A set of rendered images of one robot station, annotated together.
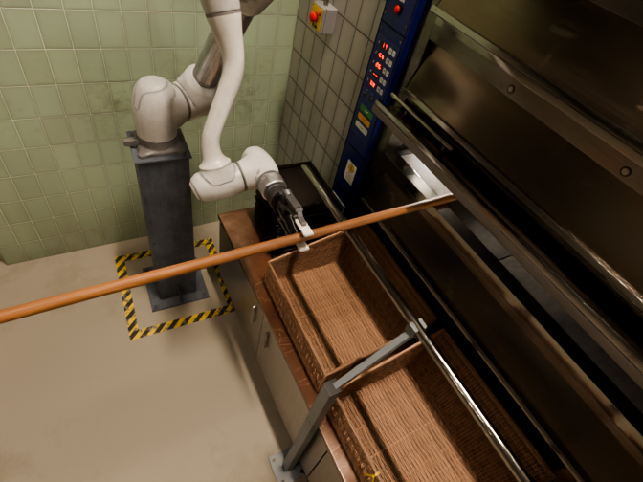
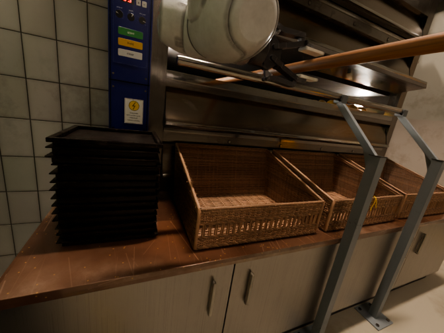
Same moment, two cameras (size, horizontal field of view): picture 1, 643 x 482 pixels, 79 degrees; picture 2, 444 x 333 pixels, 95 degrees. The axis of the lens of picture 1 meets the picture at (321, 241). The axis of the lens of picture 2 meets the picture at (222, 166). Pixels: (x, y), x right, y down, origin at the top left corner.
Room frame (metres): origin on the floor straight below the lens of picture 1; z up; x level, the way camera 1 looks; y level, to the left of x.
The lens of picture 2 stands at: (0.84, 0.73, 1.03)
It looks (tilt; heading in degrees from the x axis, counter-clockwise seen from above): 15 degrees down; 285
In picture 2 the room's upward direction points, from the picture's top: 8 degrees clockwise
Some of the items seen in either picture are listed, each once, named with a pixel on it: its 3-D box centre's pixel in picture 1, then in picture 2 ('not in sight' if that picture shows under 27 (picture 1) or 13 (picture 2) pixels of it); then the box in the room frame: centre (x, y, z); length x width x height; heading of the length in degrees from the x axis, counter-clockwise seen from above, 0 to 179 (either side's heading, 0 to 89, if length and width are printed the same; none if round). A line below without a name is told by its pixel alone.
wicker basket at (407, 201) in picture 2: not in sight; (389, 181); (0.07, -0.93, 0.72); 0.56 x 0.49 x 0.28; 39
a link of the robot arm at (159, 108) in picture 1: (156, 106); not in sight; (1.27, 0.76, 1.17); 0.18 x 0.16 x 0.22; 154
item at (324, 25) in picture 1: (322, 17); not in sight; (1.84, 0.27, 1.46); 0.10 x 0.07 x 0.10; 40
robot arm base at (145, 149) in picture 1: (152, 138); not in sight; (1.25, 0.78, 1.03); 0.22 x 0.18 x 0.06; 128
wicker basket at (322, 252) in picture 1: (343, 298); (241, 184); (0.98, -0.16, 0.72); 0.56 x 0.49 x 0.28; 40
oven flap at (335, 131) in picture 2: (524, 363); (305, 125); (0.72, -0.73, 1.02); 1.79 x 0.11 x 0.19; 40
